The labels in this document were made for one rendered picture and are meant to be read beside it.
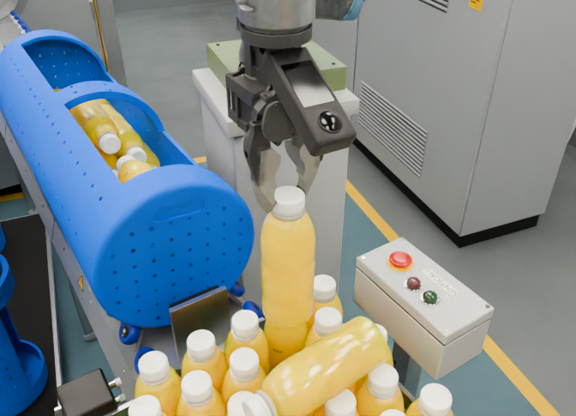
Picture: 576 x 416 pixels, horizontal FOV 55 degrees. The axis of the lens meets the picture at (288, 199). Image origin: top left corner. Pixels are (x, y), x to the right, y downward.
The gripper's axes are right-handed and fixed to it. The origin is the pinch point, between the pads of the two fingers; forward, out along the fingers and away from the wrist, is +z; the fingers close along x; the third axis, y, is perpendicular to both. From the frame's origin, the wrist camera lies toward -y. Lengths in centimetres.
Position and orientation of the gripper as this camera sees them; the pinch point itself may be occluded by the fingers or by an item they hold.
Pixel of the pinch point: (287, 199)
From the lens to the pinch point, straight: 64.9
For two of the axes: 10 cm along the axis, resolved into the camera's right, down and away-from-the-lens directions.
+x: -8.4, 3.1, -4.4
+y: -5.4, -4.8, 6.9
